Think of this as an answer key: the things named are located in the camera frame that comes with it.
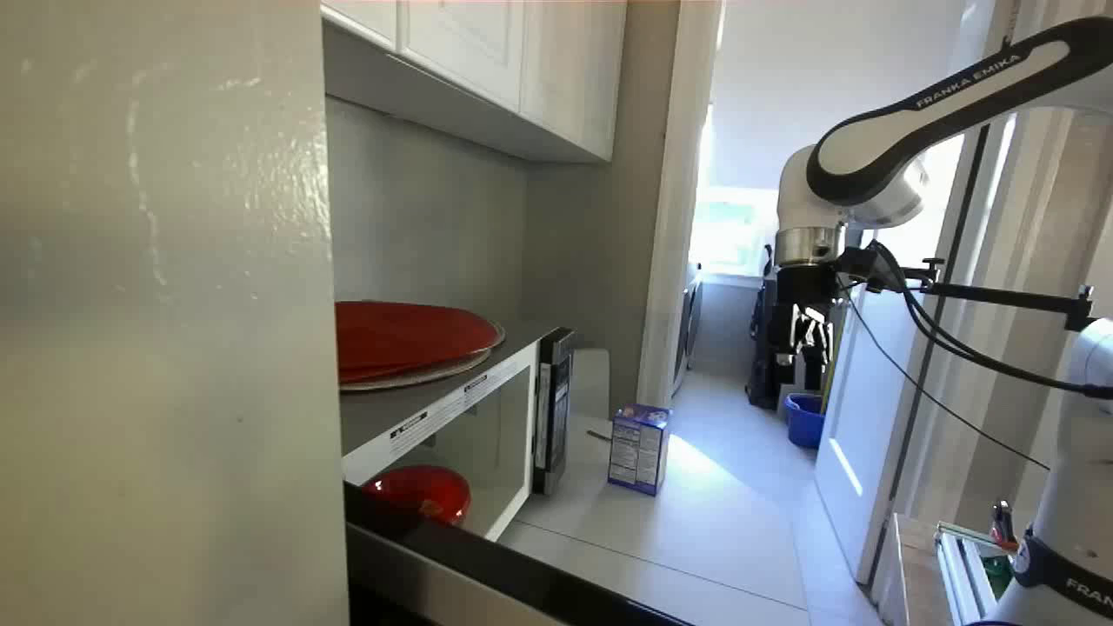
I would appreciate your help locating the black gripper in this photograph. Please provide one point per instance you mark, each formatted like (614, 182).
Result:
(812, 299)

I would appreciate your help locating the black microwave door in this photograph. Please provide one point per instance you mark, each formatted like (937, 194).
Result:
(555, 405)

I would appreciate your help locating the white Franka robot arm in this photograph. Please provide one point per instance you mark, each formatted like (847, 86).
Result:
(926, 115)

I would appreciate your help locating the stainless steel microwave body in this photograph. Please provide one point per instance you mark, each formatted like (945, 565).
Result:
(439, 409)

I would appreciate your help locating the blue bucket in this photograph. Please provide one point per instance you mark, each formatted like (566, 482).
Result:
(806, 422)

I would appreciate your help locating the blue cardboard box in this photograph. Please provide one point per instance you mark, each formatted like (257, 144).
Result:
(639, 449)

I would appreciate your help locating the black rod on wrist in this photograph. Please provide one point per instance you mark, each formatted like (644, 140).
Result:
(1009, 296)

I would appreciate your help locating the robot stand table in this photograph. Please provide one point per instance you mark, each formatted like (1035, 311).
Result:
(967, 575)

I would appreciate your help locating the black edged appliance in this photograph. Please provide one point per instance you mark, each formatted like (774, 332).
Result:
(487, 569)

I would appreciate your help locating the red round plate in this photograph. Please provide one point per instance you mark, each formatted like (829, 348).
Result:
(406, 336)

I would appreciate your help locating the red bowl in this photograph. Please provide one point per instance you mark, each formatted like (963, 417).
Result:
(421, 493)

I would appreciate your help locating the glossy grey appliance side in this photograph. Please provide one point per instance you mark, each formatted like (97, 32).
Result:
(163, 348)

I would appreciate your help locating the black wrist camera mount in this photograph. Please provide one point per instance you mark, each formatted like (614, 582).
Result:
(882, 268)

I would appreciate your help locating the white wall cabinet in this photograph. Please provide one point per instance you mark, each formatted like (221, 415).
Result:
(508, 57)

